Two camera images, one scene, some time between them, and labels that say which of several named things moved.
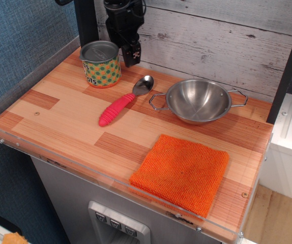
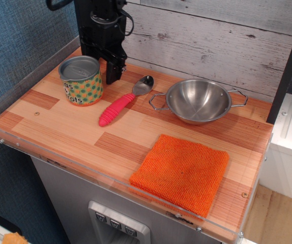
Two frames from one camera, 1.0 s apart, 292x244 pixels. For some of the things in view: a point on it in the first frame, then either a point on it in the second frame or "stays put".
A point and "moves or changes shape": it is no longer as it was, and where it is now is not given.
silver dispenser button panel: [114, 226] stays put
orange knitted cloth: [184, 174] stays put
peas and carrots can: [101, 63] moves or changes shape
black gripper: [123, 20] -> [106, 34]
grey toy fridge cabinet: [69, 195] stays put
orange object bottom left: [13, 238] stays put
